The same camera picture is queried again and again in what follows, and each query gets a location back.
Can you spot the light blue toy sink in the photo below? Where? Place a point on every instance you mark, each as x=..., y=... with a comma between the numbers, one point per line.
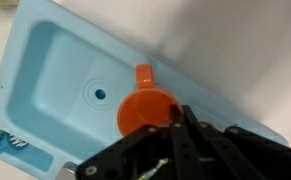
x=61, y=66

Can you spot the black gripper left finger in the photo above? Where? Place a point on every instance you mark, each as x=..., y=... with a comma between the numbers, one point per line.
x=145, y=150

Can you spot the grey toy faucet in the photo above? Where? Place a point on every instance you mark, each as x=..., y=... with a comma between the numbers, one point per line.
x=67, y=172

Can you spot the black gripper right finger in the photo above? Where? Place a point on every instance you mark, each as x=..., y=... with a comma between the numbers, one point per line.
x=238, y=153

